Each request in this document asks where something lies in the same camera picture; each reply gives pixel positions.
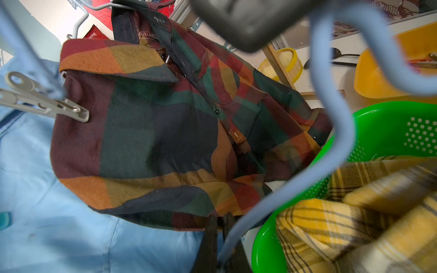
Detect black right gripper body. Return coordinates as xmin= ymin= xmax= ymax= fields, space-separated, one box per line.
xmin=189 ymin=0 xmax=324 ymax=53

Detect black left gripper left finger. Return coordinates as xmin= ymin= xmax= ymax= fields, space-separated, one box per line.
xmin=191 ymin=216 xmax=217 ymax=273

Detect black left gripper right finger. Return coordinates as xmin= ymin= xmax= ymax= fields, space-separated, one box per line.
xmin=222 ymin=212 xmax=252 ymax=273

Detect dark multicolour plaid shirt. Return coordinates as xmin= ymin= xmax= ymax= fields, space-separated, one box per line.
xmin=50 ymin=1 xmax=332 ymax=231

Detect yellow plaid long-sleeve shirt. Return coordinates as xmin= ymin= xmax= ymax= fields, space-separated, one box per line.
xmin=276 ymin=156 xmax=437 ymax=273

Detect red plastic clothespin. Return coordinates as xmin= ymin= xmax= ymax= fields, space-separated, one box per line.
xmin=408 ymin=59 xmax=437 ymax=69

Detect light blue wire hanger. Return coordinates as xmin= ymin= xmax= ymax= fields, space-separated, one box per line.
xmin=216 ymin=3 xmax=437 ymax=263

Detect white clothespin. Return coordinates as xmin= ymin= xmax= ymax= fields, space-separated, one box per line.
xmin=1 ymin=72 xmax=90 ymax=123

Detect white wire hanger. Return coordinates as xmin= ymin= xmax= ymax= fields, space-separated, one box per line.
xmin=67 ymin=0 xmax=134 ymax=40

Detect light blue long-sleeve shirt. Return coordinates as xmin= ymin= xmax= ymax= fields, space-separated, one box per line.
xmin=0 ymin=56 xmax=226 ymax=273

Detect yellow plastic tray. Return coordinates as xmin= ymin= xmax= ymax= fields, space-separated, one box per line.
xmin=354 ymin=22 xmax=437 ymax=99

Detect green plastic mesh basket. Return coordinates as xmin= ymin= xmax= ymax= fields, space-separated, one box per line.
xmin=252 ymin=101 xmax=437 ymax=273

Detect teal clothespin on blue shirt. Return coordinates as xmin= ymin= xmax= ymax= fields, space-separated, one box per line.
xmin=0 ymin=212 xmax=12 ymax=230

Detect wooden clothes rack frame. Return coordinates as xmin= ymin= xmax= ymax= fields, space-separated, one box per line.
xmin=262 ymin=42 xmax=346 ymax=100

